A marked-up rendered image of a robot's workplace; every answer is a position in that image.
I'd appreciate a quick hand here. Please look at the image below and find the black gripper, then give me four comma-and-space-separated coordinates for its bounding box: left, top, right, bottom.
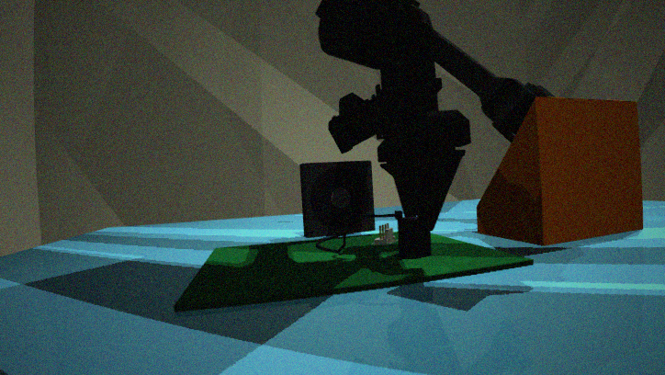
378, 68, 471, 232

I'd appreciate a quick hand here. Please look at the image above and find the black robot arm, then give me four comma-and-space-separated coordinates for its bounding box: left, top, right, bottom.
316, 0, 554, 153

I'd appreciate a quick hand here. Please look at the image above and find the green circuit board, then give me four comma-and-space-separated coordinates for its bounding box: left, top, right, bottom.
175, 223, 534, 312

